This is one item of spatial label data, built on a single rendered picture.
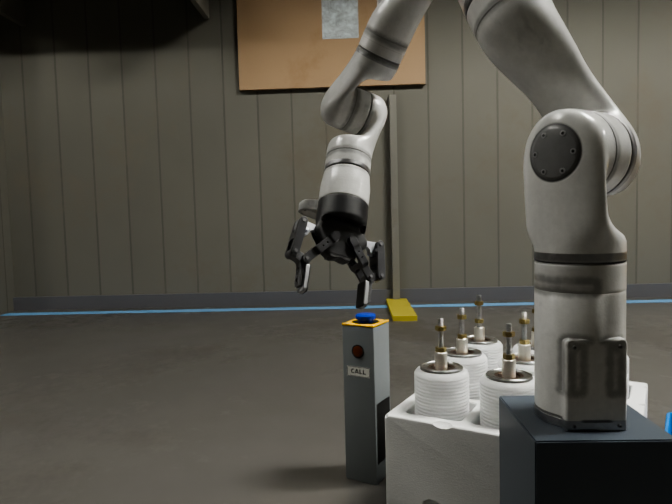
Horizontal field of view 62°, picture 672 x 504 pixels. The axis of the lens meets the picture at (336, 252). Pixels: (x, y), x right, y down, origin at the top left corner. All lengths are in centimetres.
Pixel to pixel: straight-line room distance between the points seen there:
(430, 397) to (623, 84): 295
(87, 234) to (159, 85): 99
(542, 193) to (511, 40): 19
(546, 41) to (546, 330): 32
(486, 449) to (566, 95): 55
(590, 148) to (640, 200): 310
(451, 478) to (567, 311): 46
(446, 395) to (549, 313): 40
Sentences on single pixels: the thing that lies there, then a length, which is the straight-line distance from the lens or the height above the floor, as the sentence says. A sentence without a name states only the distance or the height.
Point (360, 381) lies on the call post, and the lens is 111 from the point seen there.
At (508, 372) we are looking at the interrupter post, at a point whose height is 26.
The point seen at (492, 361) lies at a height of 22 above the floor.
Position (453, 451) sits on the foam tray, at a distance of 98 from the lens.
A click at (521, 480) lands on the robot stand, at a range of 68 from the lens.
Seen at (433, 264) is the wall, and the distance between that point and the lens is 335.
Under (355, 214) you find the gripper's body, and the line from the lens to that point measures 78.
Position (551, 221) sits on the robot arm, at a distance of 62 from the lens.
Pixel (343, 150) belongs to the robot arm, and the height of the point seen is 62.
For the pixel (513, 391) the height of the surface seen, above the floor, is 24.
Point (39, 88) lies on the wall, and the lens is 388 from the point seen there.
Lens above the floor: 53
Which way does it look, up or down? 4 degrees down
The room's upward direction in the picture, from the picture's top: 2 degrees counter-clockwise
